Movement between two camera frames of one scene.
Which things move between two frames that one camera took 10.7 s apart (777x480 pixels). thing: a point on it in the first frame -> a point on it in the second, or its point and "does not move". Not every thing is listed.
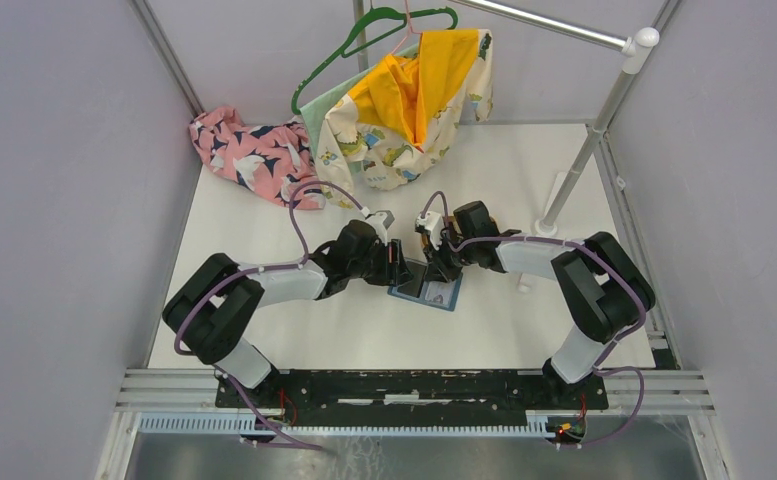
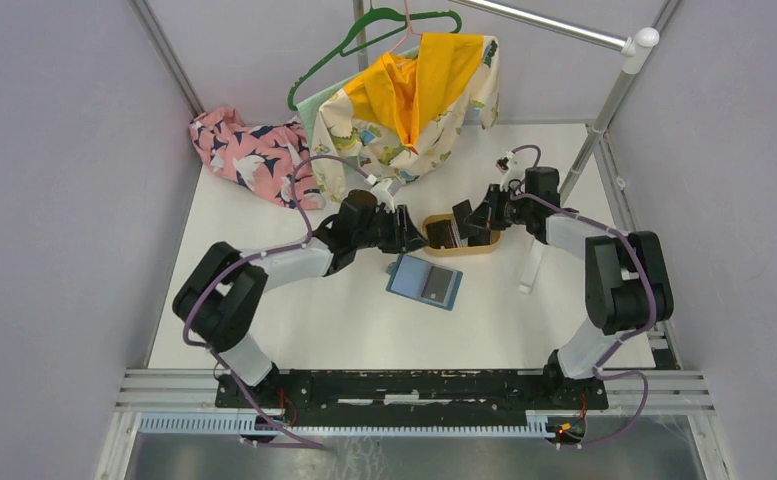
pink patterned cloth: (274, 158) does not move
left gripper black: (393, 273) -> (406, 237)
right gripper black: (438, 267) -> (486, 215)
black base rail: (415, 394) does not move
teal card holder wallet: (420, 289) does not move
